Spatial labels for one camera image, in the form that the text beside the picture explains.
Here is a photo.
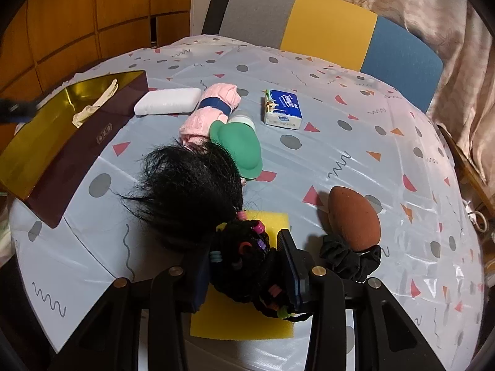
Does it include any white cup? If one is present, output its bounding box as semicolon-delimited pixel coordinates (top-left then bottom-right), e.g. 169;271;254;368
228;110;256;132

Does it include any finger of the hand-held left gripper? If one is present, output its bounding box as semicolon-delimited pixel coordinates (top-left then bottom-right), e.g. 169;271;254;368
0;98;41;124

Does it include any white cable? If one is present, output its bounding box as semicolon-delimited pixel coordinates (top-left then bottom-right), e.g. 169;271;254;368
462;201;490;232

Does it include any wooden cabinet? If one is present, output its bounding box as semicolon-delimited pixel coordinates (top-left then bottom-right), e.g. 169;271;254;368
0;0;194;97

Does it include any yellow sponge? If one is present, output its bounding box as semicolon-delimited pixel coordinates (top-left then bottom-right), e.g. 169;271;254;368
189;211;296;341

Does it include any black wig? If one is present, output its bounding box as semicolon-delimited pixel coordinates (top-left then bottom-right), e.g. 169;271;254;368
122;141;246;252

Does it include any black scrunchie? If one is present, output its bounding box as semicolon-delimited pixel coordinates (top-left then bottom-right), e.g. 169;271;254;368
319;234;383;283

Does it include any blue and white tissue pack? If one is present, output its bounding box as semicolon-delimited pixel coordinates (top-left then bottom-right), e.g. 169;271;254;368
264;89;304;130

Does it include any grey yellow blue chair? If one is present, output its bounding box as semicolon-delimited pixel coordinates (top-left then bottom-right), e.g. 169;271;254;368
201;0;443;114

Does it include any black hair ties bundle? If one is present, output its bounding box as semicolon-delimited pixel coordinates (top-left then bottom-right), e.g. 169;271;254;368
209;211;310;319

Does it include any pink towel with blue band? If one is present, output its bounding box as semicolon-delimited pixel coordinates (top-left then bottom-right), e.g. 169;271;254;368
179;83;241;151

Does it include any white rectangular pad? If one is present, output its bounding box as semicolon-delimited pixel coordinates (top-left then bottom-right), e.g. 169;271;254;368
134;87;202;116

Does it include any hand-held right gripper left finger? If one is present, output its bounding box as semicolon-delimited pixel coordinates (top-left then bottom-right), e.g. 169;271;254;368
58;247;213;371

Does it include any patterned plastic tablecloth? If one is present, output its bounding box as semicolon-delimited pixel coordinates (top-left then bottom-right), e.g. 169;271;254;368
8;35;486;371

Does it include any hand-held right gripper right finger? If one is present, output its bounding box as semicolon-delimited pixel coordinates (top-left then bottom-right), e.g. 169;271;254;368
276;229;445;371

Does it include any beige curtain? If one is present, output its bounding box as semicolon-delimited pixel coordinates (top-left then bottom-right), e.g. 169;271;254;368
336;0;495;186

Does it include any brown box with gold lining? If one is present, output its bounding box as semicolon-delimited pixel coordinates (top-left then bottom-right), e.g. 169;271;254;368
0;70;149;229

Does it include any brown egg-shaped makeup sponge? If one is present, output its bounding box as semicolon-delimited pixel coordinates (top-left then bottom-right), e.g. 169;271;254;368
328;186;381;252

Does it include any cream cloth glove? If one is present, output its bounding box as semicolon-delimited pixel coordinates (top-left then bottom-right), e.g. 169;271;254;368
71;79;118;127

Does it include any wooden side table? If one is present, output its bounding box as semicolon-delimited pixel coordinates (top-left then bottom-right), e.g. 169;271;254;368
437;124;495;217

